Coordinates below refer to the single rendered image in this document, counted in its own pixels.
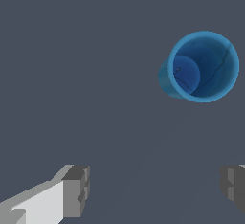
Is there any blue cup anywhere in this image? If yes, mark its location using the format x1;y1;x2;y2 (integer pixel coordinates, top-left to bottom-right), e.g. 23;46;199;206
157;31;240;103

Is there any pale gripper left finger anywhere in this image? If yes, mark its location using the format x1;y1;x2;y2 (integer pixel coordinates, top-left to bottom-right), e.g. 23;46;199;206
0;164;91;224

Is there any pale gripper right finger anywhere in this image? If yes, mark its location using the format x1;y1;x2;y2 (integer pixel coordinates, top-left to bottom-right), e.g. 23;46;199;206
219;164;245;215

